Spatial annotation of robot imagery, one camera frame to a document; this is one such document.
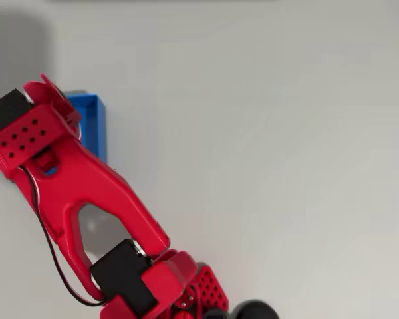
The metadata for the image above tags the blue box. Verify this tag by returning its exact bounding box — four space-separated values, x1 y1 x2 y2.
48 92 107 177

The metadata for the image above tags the black gooseneck stand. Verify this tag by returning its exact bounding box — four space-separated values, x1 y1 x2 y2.
231 299 281 319

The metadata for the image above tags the red robot arm base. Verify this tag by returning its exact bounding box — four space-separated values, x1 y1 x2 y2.
172 262 230 319

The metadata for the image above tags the long arm servo cable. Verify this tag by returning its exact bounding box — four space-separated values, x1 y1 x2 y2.
19 165 109 307

